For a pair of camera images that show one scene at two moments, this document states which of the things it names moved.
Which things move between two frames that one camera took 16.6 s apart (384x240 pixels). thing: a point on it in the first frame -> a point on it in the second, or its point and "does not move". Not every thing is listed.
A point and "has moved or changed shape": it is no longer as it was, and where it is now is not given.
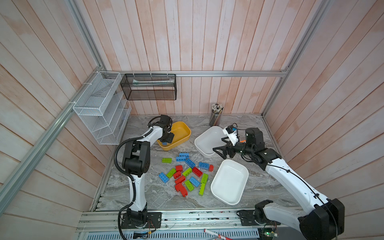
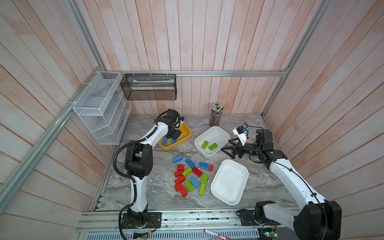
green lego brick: (171, 173) -> (213, 147)
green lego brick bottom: (201, 189) does not move
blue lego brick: (193, 180) does not move
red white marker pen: (219, 236) does not move
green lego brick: (167, 160) -> (205, 144)
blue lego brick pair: (182, 157) has moved or changed shape
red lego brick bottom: (179, 187) does not move
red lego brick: (179, 180) does not move
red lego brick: (177, 174) does not move
